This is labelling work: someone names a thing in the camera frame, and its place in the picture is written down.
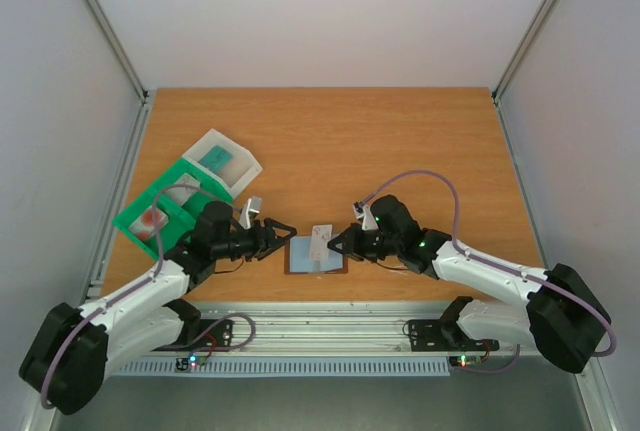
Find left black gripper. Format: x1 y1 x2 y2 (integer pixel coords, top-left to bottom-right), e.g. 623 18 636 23
214 218 298 262

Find white VIP cherry blossom card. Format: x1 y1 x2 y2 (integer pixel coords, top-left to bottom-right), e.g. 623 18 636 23
309 224 333 261

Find white patterned credit card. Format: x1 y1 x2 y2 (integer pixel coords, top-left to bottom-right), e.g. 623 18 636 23
166 173 200 206

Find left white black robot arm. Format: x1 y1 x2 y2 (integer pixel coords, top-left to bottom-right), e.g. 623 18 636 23
18 201 297 415

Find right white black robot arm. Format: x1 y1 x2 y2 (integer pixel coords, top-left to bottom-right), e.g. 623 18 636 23
327 195 611 374

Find teal card in bin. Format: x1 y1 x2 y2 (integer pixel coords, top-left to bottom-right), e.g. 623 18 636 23
199 146 233 172

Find red spotted card in tray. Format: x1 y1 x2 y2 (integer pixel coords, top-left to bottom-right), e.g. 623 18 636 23
129 206 169 241

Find white translucent plastic bin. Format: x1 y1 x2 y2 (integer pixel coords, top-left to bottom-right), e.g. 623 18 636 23
182 129 263 197

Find green plastic compartment tray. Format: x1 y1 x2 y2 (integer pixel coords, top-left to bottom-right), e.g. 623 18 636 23
113 158 233 259

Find left controller board with leds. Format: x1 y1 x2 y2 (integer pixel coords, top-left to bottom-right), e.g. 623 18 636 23
174 355 207 372

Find controller board with leds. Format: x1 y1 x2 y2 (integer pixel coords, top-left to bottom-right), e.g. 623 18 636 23
449 354 489 368
174 355 207 372

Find right controller board with leds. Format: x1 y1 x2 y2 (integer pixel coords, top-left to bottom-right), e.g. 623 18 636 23
449 354 489 368

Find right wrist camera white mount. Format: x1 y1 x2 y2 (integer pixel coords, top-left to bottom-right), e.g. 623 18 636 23
353 202 379 231

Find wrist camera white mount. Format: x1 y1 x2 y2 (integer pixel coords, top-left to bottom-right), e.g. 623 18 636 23
353 202 379 231
238 196 262 230

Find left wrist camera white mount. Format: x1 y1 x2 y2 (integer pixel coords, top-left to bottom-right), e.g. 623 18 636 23
238 196 262 230

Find aluminium frame rail front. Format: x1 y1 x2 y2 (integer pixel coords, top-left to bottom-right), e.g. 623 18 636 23
45 300 596 356

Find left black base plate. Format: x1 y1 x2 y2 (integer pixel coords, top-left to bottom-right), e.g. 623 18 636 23
156 319 233 352

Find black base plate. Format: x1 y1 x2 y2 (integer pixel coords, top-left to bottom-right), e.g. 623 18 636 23
402 319 500 352
156 319 233 352

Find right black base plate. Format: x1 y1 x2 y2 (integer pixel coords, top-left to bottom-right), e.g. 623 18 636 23
402 319 500 352

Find grey slotted cable duct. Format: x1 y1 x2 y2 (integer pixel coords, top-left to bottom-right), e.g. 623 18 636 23
114 356 450 379

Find left aluminium corner post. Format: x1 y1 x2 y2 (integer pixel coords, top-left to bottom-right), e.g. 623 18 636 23
57 0 151 105

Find aluminium corner post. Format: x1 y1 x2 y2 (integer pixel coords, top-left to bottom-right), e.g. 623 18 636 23
57 0 151 105
491 0 560 106

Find right aluminium corner post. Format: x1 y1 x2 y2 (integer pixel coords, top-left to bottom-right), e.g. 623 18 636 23
491 0 560 106

